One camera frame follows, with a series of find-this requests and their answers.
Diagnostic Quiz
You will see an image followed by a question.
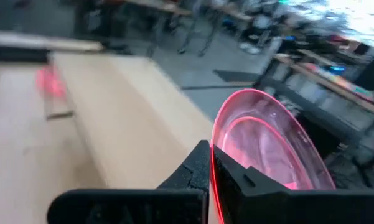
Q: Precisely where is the pink translucent plastic plate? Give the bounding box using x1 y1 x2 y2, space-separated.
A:
35 65 68 100

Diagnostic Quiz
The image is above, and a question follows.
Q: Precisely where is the red translucent plastic plate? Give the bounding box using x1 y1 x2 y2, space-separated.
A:
210 88 337 224

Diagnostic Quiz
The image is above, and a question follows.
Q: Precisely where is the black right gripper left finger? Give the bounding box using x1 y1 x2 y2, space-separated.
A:
46 139 212 224

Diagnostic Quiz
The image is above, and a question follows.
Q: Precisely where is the person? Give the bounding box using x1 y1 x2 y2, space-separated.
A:
236 0 287 56

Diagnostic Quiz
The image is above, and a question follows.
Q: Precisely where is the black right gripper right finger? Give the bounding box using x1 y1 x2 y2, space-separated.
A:
211 145 374 224

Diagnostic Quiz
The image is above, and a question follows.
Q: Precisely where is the wooden workbench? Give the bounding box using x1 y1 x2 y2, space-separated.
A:
255 52 374 121

